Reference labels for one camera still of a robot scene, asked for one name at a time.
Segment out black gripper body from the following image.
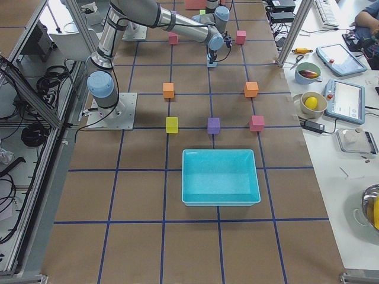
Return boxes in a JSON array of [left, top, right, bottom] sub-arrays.
[[207, 31, 232, 59]]

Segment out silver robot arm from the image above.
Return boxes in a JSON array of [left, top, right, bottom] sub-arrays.
[[91, 1, 232, 127]]

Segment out red foam block far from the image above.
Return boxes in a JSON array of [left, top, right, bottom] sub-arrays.
[[235, 30, 246, 45]]

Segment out red foam block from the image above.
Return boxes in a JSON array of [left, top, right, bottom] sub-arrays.
[[235, 30, 246, 45], [168, 32, 178, 45]]

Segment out orange foam block front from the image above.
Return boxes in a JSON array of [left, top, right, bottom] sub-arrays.
[[244, 82, 259, 98]]

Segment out orange foam block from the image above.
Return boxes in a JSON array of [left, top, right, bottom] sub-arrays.
[[244, 82, 259, 98], [162, 82, 175, 99]]

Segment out pink plastic tray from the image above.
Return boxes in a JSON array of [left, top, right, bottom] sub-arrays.
[[184, 0, 226, 10]]

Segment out purple foam block right side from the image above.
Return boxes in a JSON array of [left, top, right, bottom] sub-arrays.
[[207, 117, 220, 134]]

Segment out yellow foam block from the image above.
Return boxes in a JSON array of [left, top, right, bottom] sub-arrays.
[[165, 117, 178, 134]]

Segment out red foam block corner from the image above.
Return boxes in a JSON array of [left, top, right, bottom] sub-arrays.
[[249, 115, 265, 132]]

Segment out scissors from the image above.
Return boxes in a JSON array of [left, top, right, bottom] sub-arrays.
[[290, 54, 304, 70]]

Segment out green bowl with fruit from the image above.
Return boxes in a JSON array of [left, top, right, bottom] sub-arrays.
[[294, 62, 321, 85]]

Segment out beige bowl with lemon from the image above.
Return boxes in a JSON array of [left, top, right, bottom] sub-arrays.
[[300, 92, 327, 119]]

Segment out blue teach pendant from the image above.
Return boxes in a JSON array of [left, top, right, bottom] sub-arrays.
[[323, 79, 365, 125], [316, 44, 367, 76]]

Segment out teal plastic tray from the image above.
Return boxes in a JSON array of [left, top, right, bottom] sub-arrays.
[[182, 149, 261, 206]]

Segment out black power adapter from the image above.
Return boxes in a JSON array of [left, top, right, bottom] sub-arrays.
[[300, 120, 325, 134]]

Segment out digital kitchen scale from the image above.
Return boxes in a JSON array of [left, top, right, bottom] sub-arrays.
[[336, 128, 378, 154]]

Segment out metal bowl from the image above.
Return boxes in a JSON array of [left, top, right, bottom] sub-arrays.
[[361, 184, 378, 232]]

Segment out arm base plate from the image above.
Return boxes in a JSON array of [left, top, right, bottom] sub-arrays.
[[86, 92, 137, 131], [122, 22, 147, 41]]

